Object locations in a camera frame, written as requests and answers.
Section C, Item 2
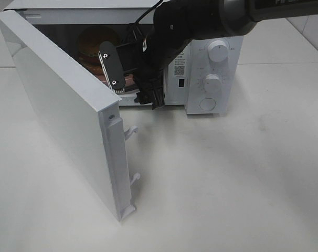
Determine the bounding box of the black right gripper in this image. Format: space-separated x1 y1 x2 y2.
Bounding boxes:
98 36 175 110

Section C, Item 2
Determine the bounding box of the pink round plate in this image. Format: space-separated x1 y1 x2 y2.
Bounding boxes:
96 75 134 88

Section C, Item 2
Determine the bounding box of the round white door-release button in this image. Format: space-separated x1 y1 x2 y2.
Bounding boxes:
199 98 216 111

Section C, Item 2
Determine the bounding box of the white timer knob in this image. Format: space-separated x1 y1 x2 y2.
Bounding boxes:
203 74 222 93

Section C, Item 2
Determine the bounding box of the white microwave door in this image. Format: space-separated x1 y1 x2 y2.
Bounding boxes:
0 10 140 221

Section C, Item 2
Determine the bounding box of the toy hamburger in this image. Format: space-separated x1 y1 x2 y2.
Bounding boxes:
77 25 121 76

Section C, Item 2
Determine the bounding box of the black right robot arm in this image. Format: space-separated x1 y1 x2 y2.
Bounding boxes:
98 1 318 109

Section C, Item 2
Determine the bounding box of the white microwave oven body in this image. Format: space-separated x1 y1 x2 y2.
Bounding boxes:
0 1 243 114

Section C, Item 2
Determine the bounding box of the white upper power knob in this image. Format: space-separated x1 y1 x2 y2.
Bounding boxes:
207 40 229 62

